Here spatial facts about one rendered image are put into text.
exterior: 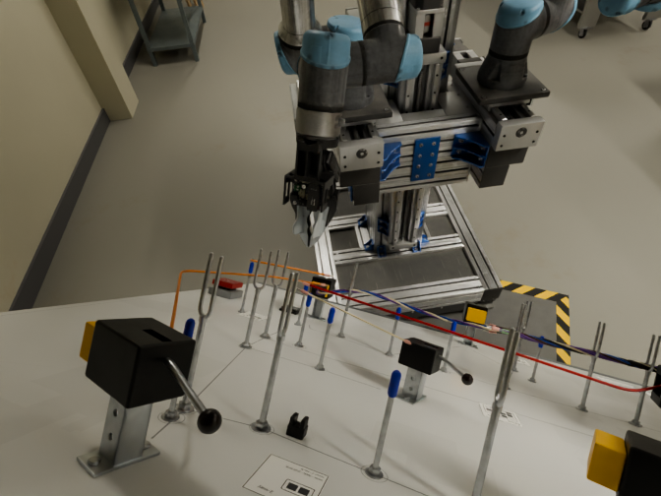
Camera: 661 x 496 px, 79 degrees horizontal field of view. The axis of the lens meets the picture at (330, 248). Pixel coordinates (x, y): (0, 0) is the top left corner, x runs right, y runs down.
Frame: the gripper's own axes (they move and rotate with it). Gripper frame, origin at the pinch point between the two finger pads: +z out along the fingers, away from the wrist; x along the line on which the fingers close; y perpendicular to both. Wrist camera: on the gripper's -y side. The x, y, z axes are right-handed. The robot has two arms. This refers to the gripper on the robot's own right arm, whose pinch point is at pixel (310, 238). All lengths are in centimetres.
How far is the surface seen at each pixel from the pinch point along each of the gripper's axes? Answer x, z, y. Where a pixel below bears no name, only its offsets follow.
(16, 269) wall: -186, 93, -74
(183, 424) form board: 4.3, -3.9, 47.8
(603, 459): 34, -11, 45
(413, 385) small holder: 23.1, 3.4, 27.6
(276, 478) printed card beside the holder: 14, -5, 50
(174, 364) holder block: 7, -14, 51
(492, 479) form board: 30, -1, 41
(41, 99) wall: -235, 18, -151
